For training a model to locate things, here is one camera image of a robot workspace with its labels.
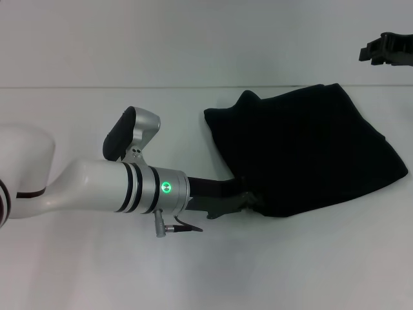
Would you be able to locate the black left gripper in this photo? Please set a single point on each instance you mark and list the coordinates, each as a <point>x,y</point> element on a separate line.
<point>219,197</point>

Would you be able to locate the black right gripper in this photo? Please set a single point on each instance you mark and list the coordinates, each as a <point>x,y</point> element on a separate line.
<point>398,48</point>

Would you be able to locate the black shirt with white print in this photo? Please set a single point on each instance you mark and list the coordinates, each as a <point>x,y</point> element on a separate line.
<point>306,151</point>

